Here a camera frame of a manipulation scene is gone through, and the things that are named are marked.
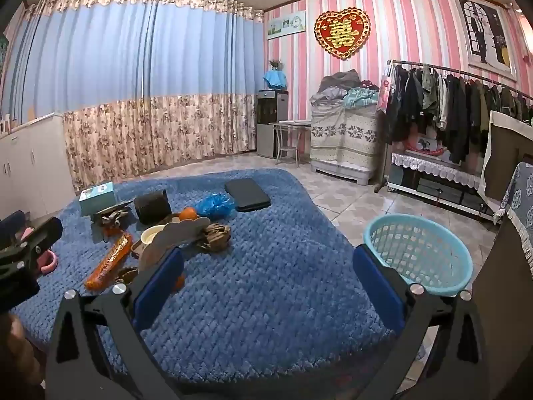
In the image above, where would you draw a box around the camouflage snack packet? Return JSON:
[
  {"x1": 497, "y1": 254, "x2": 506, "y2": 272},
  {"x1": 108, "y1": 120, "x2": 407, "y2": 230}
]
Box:
[{"x1": 92, "y1": 201, "x2": 135, "y2": 226}]

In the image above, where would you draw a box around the grey water dispenser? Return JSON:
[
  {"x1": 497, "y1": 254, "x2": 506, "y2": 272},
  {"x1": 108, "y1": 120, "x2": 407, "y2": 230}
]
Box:
[{"x1": 256, "y1": 89, "x2": 289, "y2": 159}]

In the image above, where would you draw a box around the long orange snack wrapper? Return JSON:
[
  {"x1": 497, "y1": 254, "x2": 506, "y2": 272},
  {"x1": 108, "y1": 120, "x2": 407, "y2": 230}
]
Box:
[{"x1": 84, "y1": 232, "x2": 134, "y2": 291}]

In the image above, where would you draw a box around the blue and floral curtain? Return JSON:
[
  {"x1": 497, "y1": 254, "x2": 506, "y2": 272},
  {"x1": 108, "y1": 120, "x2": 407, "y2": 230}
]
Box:
[{"x1": 0, "y1": 0, "x2": 267, "y2": 194}]

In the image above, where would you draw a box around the white cabinet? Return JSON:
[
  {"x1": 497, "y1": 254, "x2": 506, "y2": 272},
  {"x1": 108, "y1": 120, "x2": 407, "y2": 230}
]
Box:
[{"x1": 0, "y1": 113, "x2": 76, "y2": 228}]

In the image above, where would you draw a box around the brown chair with beige cloth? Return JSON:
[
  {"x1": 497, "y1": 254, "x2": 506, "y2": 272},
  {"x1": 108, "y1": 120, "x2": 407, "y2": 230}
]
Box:
[{"x1": 478, "y1": 110, "x2": 533, "y2": 214}]

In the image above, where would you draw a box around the small wooden side table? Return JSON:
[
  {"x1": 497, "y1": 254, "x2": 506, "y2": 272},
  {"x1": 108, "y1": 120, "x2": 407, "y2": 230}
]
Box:
[{"x1": 268, "y1": 120, "x2": 312, "y2": 167}]

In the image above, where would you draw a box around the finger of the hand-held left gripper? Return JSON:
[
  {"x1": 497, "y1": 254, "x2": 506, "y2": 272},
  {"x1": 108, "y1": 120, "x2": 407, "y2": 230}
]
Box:
[
  {"x1": 0, "y1": 216, "x2": 64, "y2": 261},
  {"x1": 0, "y1": 212, "x2": 28, "y2": 246}
]

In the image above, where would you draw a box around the blue plastic bag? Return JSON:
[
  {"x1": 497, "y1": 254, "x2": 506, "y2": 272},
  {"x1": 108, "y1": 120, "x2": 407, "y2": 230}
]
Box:
[{"x1": 195, "y1": 193, "x2": 237, "y2": 218}]

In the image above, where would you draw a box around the row of hanging clothes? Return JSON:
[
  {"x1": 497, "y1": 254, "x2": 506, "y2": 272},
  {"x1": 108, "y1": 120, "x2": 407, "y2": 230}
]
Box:
[{"x1": 389, "y1": 64, "x2": 533, "y2": 164}]

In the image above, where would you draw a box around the black zipper case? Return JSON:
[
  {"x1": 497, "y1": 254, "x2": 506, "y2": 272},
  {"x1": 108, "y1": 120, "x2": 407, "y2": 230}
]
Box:
[{"x1": 224, "y1": 178, "x2": 271, "y2": 212}]

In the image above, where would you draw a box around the teal cardboard box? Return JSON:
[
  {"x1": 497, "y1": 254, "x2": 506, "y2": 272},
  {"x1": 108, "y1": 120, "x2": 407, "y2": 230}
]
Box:
[{"x1": 78, "y1": 181, "x2": 116, "y2": 217}]

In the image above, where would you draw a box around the light blue plastic basket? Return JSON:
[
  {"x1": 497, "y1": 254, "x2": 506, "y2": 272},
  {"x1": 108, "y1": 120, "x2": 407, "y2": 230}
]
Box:
[{"x1": 363, "y1": 214, "x2": 474, "y2": 297}]

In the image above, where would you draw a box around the metal clothes rack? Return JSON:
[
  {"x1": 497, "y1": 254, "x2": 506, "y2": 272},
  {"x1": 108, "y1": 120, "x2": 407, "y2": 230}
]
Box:
[{"x1": 374, "y1": 59, "x2": 533, "y2": 194}]

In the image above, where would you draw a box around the blue knitted blanket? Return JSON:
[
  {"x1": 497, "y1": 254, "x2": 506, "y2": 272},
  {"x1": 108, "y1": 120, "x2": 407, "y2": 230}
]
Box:
[{"x1": 8, "y1": 169, "x2": 398, "y2": 386}]

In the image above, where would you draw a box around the black ribbed cylinder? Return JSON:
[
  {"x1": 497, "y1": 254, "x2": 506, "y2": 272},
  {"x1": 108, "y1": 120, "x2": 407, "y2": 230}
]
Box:
[{"x1": 134, "y1": 189, "x2": 172, "y2": 225}]

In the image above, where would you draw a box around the grey white wrapper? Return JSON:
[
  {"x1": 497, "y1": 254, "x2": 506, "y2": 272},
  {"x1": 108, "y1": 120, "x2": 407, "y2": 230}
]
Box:
[{"x1": 100, "y1": 217, "x2": 132, "y2": 236}]

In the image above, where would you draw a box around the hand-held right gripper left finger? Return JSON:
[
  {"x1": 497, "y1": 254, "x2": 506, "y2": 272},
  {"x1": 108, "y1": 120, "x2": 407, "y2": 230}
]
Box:
[{"x1": 44, "y1": 245, "x2": 186, "y2": 400}]

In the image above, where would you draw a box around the pink hanging bag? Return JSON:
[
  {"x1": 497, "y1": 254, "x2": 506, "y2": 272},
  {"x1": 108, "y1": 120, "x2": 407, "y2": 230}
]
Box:
[{"x1": 376, "y1": 67, "x2": 394, "y2": 113}]

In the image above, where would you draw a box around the brown phone case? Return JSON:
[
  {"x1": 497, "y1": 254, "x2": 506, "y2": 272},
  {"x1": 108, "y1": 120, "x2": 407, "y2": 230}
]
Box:
[{"x1": 139, "y1": 216, "x2": 211, "y2": 273}]

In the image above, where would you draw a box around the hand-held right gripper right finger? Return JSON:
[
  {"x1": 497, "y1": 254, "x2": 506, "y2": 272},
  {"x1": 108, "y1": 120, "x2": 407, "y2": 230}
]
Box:
[{"x1": 353, "y1": 244, "x2": 494, "y2": 400}]

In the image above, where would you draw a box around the red heart wall decoration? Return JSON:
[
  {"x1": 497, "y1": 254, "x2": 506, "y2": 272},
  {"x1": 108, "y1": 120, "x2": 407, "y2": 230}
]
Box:
[{"x1": 314, "y1": 8, "x2": 371, "y2": 61}]

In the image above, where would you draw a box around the blue patterned fringed cloth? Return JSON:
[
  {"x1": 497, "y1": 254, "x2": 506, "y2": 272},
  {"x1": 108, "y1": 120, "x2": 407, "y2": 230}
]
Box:
[{"x1": 495, "y1": 162, "x2": 533, "y2": 276}]

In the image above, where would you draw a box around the pile of folded clothes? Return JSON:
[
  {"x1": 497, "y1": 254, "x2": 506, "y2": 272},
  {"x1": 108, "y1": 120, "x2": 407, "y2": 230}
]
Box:
[{"x1": 310, "y1": 69, "x2": 381, "y2": 107}]

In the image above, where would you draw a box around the black and white wall poster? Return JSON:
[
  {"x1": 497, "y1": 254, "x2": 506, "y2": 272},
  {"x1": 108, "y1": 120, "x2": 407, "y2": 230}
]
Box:
[{"x1": 457, "y1": 0, "x2": 518, "y2": 81}]

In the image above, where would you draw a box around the cream small bowl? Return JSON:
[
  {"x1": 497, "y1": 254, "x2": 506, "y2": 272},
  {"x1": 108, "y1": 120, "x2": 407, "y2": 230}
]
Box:
[{"x1": 140, "y1": 225, "x2": 166, "y2": 246}]

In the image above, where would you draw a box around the landscape wall picture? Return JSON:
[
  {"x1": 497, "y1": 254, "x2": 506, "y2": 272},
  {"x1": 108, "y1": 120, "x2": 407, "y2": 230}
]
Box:
[{"x1": 266, "y1": 10, "x2": 307, "y2": 41}]

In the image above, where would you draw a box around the lace covered low cabinet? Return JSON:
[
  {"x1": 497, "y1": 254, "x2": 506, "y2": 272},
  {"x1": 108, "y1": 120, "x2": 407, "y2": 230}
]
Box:
[{"x1": 386, "y1": 152, "x2": 497, "y2": 218}]

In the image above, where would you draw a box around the small brown paper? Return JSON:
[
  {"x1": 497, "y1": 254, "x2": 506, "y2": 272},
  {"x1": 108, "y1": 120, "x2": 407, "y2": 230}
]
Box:
[{"x1": 114, "y1": 266, "x2": 139, "y2": 286}]

